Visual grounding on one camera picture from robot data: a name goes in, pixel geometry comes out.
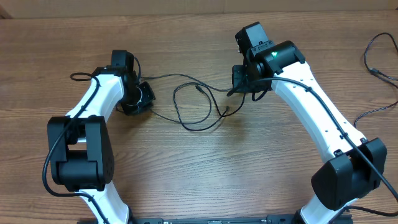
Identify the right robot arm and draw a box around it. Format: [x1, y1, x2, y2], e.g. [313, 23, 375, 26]
[232, 22, 387, 223]

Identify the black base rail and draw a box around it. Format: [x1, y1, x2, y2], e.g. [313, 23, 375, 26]
[130, 214, 354, 224]

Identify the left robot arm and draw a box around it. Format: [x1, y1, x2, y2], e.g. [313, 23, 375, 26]
[42, 50, 155, 223]

